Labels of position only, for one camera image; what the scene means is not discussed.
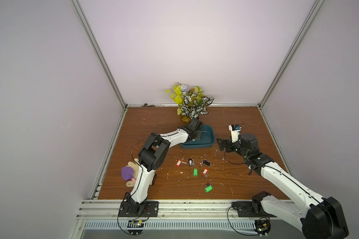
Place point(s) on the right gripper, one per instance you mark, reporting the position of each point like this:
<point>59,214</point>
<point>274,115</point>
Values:
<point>227,143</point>

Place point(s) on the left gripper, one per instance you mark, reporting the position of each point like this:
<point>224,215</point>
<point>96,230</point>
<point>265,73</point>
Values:
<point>199,134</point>

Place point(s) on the teal storage box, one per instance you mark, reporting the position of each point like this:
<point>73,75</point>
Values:
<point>206,139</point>

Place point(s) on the red tag key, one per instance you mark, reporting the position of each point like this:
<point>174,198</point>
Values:
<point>180,162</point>
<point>205,172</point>

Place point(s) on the black tag key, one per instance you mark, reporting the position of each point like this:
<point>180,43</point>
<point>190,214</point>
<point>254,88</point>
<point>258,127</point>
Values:
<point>191,162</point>

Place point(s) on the green tag key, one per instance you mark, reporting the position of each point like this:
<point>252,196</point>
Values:
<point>208,187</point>
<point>195,172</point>

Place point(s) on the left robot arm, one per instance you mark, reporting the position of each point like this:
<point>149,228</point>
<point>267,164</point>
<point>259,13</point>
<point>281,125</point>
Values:
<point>151,157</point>

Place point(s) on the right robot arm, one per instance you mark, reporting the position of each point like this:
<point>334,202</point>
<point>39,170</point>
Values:
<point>315,216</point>

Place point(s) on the vase with artificial plant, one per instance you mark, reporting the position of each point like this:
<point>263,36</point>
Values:
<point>191,102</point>

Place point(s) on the pink purple brush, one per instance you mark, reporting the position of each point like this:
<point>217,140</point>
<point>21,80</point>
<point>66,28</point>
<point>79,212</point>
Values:
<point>127,174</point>

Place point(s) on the right controller board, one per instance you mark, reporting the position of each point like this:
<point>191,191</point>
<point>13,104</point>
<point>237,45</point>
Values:
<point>262,226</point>

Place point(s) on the controller board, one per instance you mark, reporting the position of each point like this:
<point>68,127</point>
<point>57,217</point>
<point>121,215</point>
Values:
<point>262,226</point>
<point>135,227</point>

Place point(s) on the left controller board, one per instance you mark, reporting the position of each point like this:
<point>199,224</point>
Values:
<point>135,227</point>

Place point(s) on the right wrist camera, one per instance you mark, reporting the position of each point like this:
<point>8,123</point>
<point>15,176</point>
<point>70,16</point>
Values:
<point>235,130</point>

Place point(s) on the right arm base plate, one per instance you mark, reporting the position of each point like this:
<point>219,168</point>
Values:
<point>250,209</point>

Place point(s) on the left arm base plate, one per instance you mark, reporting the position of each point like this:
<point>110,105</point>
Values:
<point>145,209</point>

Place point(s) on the aluminium front rail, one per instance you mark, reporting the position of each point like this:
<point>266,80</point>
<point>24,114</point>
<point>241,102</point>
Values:
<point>206,209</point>

